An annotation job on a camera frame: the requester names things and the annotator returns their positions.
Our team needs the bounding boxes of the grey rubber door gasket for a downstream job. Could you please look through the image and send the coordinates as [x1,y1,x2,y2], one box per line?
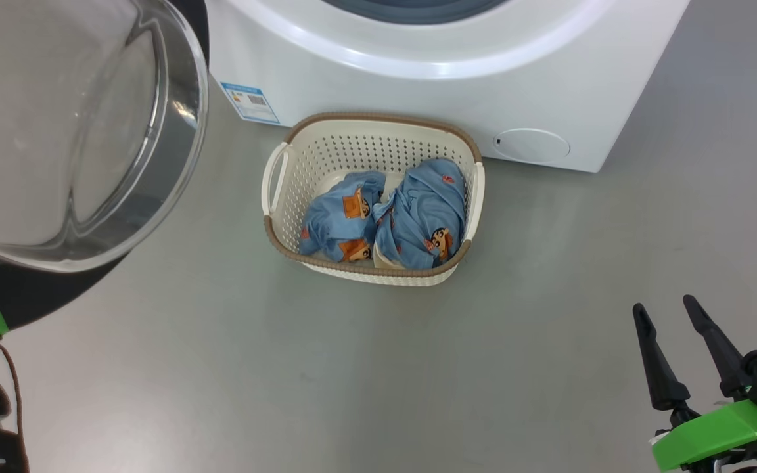
[323,0,511,26]

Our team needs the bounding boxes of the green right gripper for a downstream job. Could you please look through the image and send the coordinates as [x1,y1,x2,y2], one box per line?
[633,295,757,472]

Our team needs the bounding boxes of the blue energy label sticker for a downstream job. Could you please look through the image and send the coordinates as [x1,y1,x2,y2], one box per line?
[221,82,281,125]

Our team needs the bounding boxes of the cream perforated laundry basket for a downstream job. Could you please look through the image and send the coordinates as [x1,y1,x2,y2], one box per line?
[261,112,486,287]

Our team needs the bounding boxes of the white washing machine body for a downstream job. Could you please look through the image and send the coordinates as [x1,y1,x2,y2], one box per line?
[204,0,691,173]

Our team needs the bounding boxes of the round white filter cover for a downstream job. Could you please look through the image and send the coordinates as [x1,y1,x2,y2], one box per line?
[492,128,571,164]

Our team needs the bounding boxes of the black glass washing machine door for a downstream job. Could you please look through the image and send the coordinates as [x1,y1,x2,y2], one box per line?
[0,0,210,329]

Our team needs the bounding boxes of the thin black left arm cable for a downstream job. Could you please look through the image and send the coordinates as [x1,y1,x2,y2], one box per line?
[0,342,30,473]

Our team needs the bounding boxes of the large blue cartoon garment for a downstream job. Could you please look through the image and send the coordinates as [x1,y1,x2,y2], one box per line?
[372,158,468,270]

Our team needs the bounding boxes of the small blue cartoon garment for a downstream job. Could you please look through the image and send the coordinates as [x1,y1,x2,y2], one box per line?
[298,171,387,263]

